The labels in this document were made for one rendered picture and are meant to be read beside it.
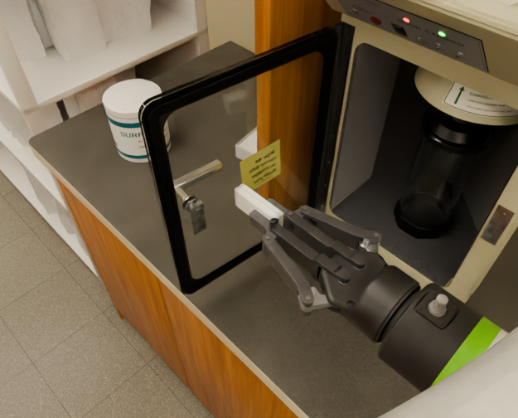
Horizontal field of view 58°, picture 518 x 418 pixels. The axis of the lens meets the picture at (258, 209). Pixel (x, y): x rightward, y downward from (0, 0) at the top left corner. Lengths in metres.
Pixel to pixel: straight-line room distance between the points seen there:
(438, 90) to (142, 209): 0.65
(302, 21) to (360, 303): 0.42
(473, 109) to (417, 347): 0.34
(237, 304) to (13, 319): 1.42
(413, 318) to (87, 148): 0.95
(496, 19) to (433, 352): 0.29
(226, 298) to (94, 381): 1.11
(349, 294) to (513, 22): 0.28
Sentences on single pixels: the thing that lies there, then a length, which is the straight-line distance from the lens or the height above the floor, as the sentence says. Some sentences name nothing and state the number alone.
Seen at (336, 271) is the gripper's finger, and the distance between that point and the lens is 0.49.
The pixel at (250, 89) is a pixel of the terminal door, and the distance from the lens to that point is 0.62.
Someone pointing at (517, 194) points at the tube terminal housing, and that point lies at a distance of 0.68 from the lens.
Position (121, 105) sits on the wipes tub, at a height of 1.09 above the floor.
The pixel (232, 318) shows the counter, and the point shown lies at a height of 0.94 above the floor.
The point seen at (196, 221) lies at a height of 1.18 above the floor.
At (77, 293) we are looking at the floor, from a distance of 2.13.
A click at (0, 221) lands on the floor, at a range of 2.53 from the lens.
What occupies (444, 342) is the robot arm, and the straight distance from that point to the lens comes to 0.45.
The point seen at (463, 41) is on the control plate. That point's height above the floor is 1.46.
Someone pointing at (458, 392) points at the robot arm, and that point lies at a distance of 0.27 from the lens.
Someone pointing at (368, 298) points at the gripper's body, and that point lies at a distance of 0.46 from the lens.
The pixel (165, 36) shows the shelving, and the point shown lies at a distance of 1.68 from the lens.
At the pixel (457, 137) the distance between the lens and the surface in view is 0.76.
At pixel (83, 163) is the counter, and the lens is 1.19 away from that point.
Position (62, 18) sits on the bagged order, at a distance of 1.57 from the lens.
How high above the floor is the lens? 1.69
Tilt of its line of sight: 48 degrees down
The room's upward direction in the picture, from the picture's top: straight up
